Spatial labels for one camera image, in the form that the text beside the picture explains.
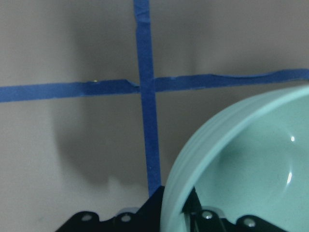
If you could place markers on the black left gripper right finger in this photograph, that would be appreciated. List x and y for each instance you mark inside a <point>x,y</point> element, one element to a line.
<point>198,218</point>

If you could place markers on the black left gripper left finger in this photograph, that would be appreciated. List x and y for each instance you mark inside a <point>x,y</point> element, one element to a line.
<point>146,219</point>

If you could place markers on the green bowl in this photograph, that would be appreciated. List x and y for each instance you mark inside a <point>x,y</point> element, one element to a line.
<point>252,158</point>

